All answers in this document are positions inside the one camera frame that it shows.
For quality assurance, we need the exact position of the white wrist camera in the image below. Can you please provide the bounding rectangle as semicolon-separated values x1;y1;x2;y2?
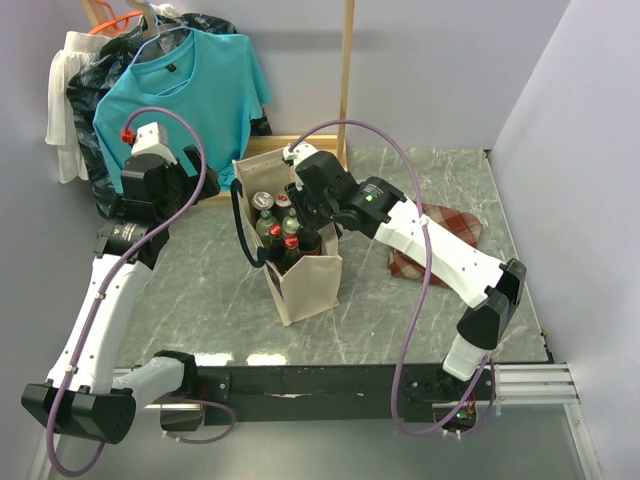
121;122;178;165
282;142;318;166

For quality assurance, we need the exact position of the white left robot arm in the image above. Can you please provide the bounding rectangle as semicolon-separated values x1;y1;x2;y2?
21;146;220;444

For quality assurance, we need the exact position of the light blue wire hanger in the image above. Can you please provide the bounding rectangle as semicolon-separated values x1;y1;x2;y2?
130;0;193;96

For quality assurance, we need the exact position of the aluminium rail profile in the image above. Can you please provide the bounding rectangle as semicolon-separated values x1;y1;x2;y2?
495;364;580;405

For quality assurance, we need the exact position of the right green cap clear bottle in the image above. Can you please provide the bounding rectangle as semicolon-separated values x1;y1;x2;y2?
281;208;300;238

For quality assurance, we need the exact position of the coca-cola glass bottle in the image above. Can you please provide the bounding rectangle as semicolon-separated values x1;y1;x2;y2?
298;211;322;256
281;235;301;274
267;224;286;265

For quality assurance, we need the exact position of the red tab drink can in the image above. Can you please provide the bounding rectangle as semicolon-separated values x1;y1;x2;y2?
274;193;292;221

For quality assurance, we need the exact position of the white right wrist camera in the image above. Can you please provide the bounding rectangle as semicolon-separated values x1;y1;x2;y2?
282;142;318;166

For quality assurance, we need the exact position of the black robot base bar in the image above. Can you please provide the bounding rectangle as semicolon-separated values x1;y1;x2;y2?
183;363;494;423

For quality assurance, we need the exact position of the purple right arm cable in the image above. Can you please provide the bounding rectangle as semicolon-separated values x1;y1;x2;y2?
289;119;501;437

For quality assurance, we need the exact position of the green cap clear bottle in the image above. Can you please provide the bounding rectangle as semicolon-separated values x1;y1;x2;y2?
255;209;279;248
281;208;300;238

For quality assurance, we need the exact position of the white hanging garment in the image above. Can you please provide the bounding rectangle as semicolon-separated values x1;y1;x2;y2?
44;18;142;184

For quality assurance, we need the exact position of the silver top drink can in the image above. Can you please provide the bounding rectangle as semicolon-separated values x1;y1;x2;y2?
251;191;275;216

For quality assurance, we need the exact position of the red plaid cloth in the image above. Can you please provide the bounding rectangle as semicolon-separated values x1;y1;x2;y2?
387;203;483;282

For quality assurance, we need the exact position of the dark floral patterned shirt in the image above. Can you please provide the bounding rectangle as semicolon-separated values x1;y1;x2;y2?
66;13;273;219

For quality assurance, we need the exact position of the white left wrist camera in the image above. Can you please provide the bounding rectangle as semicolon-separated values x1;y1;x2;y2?
121;122;178;165

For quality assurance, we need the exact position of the beige canvas tote bag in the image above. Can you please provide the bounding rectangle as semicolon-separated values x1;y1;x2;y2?
231;149;343;326

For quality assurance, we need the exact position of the orange plastic hanger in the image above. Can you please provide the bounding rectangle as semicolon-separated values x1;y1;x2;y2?
81;0;144;37

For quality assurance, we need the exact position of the left green cap clear bottle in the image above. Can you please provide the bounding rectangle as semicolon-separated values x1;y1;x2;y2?
255;209;279;248

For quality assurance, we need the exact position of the turquoise t-shirt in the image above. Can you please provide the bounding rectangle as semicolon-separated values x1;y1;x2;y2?
93;30;272;192

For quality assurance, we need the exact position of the wooden clothes rack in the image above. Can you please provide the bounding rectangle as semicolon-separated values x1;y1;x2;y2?
79;0;356;203

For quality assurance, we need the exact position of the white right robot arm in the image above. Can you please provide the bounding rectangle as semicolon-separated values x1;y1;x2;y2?
283;145;526;398

